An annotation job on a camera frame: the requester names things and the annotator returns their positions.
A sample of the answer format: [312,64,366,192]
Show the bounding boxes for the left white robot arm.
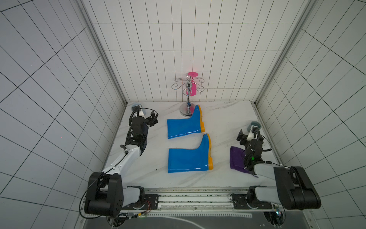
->
[79,106,159,219]

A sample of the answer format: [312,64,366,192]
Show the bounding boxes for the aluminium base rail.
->
[121,187,284,216]

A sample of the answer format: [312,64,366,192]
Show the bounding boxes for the blue rubber boot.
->
[167,105,205,139]
[168,134,214,173]

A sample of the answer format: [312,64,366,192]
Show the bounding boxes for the pink hanging brush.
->
[186,72,198,96]

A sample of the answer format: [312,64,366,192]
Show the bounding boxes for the purple cloth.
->
[230,147,254,175]

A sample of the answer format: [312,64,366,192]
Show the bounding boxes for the grey-green cup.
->
[247,121,262,134]

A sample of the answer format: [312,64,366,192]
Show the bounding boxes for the light blue cup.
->
[131,104,143,113]

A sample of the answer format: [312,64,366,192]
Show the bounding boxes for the chrome hook stand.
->
[172,76,205,117]

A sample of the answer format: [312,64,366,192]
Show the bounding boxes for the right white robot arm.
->
[230,126,321,210]

